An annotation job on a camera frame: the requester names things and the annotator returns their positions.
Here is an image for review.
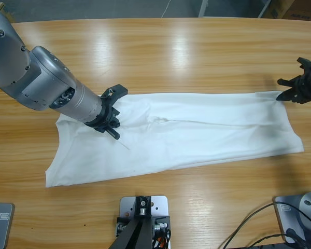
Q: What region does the orange and black cable bundle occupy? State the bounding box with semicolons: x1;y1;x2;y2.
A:
152;229;172;247

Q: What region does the arm base with cables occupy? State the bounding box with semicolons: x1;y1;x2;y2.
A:
224;202;311;249

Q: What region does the white cord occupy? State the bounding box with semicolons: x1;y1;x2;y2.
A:
162;0;172;16

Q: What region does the cardboard box with black print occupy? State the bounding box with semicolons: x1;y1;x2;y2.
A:
282;0;311;21

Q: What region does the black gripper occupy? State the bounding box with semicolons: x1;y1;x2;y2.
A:
84;100;121;141
275;68;311;105

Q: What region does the cardboard box with blue print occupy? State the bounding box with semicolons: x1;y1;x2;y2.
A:
264;0;296;19

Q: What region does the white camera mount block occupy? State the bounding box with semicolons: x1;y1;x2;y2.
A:
119;196;171;249

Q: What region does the dark camera post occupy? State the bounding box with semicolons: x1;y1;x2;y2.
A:
111;196;152;249

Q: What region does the white t-shirt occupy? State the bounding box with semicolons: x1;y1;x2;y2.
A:
45;90;305;188

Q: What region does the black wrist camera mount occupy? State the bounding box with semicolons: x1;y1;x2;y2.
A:
296;57;311;76
101;83;128;102

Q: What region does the wooden pallet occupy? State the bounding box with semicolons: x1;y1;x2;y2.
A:
0;1;16;23

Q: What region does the white metal frame leg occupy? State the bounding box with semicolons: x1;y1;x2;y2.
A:
198;0;210;18
257;0;272;18

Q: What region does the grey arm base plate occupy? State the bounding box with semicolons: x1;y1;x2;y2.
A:
0;202;16;249
273;195;311;244

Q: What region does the black plug cable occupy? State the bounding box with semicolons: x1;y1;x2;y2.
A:
286;227;305;246

